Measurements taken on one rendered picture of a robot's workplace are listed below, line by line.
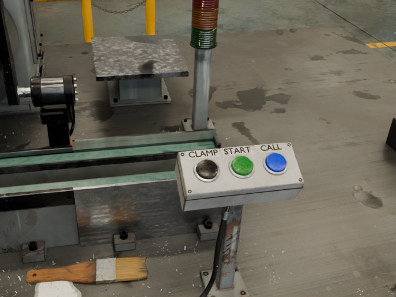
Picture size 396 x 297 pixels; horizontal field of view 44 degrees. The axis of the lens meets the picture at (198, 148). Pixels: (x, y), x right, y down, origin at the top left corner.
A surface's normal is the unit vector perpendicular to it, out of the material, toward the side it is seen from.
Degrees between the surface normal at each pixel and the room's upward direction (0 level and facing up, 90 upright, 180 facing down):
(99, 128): 0
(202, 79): 90
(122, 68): 0
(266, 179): 24
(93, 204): 90
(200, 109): 90
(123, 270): 4
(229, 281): 90
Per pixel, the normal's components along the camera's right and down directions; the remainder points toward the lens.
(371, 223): 0.04, -0.83
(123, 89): 0.22, 0.55
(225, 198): 0.18, 0.84
